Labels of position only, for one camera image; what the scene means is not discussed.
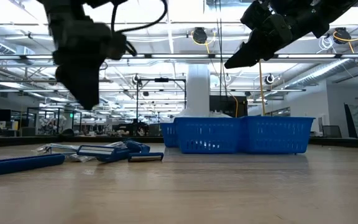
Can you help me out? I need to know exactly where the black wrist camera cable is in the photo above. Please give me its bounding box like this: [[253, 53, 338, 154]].
[[110, 0, 169, 58]]

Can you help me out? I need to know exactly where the black hanging cable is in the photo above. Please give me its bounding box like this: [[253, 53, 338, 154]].
[[214, 0, 229, 98]]

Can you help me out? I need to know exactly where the black table frame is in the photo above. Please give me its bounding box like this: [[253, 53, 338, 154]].
[[0, 136, 358, 149]]

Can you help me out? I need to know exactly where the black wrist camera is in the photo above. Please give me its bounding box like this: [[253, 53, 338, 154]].
[[240, 0, 275, 30], [103, 30, 127, 60]]

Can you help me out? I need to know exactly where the long blue razor handle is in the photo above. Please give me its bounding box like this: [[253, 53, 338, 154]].
[[0, 154, 66, 179]]

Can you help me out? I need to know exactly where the black mesh chair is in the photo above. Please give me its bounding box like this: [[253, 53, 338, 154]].
[[321, 125, 343, 139]]

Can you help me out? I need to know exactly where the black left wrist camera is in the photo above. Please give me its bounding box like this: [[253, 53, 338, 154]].
[[103, 30, 127, 60]]

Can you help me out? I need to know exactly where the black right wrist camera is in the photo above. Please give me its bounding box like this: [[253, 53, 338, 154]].
[[240, 0, 275, 30]]

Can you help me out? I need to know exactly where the black metal frame stand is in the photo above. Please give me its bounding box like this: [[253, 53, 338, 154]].
[[135, 78, 188, 125]]

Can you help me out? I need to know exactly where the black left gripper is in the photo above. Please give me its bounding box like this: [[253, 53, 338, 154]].
[[50, 15, 105, 110]]

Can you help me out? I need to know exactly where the white building column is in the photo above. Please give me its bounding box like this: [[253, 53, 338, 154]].
[[186, 63, 211, 116]]

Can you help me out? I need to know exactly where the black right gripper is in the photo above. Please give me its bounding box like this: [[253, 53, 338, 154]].
[[224, 14, 295, 70]]

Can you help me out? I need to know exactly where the small silvery sachet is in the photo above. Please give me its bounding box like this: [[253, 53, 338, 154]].
[[104, 141, 127, 149]]

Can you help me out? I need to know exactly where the black cabinet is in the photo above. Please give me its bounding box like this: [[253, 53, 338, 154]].
[[209, 95, 249, 118]]

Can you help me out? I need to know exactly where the black leaning panel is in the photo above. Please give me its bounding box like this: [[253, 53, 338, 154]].
[[343, 104, 358, 139]]

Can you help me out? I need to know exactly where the blue plastic basket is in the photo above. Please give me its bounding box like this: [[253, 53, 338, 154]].
[[173, 116, 242, 155], [239, 116, 316, 155], [159, 122, 178, 148]]

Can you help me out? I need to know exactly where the yellow hanging cable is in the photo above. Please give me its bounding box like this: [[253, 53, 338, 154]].
[[257, 58, 267, 118]]

